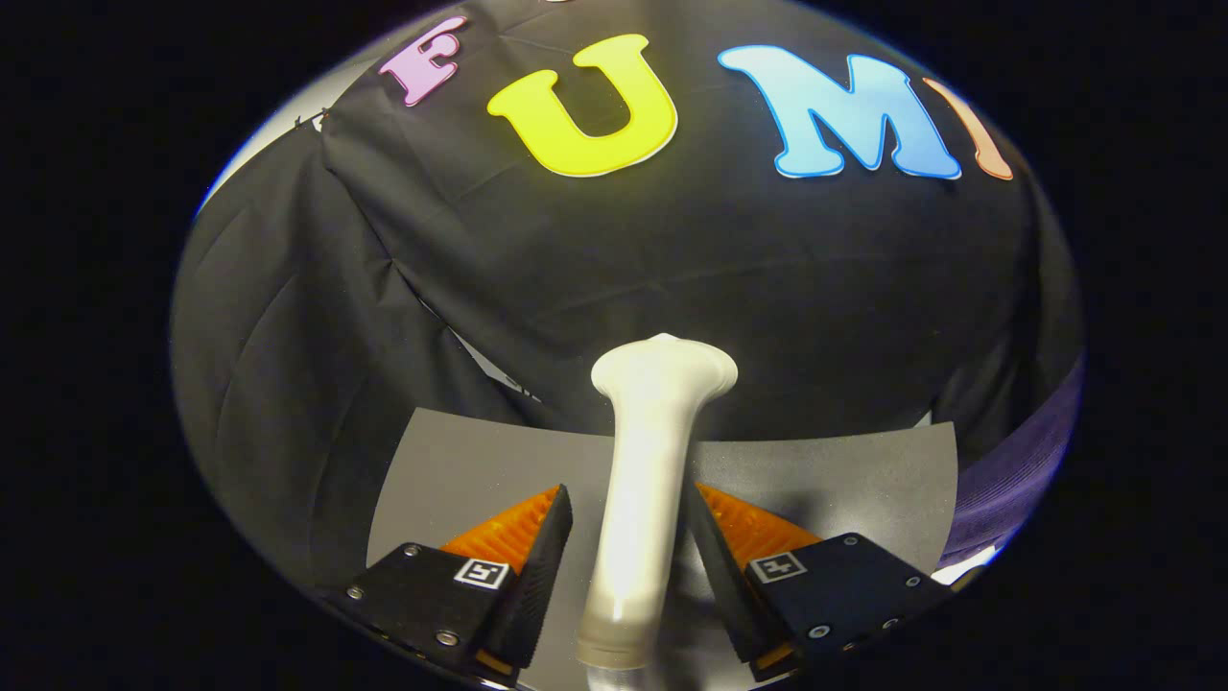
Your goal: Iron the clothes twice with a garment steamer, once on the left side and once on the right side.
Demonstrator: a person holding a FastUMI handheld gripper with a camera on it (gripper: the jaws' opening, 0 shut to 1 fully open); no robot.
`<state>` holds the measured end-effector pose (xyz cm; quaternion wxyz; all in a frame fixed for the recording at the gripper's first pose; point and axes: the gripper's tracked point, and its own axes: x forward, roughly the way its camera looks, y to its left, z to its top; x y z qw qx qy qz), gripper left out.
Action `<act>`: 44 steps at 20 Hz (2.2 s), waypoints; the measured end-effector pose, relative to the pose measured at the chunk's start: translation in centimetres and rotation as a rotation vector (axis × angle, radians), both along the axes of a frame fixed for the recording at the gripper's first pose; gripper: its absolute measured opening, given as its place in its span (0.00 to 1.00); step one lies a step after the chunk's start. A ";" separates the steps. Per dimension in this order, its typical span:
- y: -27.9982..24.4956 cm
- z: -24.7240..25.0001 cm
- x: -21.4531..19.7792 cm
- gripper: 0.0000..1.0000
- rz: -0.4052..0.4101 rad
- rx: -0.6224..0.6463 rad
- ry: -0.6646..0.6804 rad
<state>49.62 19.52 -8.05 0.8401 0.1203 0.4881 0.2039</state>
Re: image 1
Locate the black backdrop cloth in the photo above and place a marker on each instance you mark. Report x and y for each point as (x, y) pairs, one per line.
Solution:
(672, 269)

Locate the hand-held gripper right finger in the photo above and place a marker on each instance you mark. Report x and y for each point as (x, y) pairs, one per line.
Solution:
(720, 576)

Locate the purple jacket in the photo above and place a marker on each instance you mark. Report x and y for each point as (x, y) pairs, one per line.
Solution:
(1007, 480)

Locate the grey drawer cabinet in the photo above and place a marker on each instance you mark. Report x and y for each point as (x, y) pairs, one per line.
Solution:
(460, 480)

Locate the white garment steamer head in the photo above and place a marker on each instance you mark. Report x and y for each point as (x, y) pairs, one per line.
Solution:
(643, 480)

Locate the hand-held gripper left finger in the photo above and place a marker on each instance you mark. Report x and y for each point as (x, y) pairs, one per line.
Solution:
(537, 585)

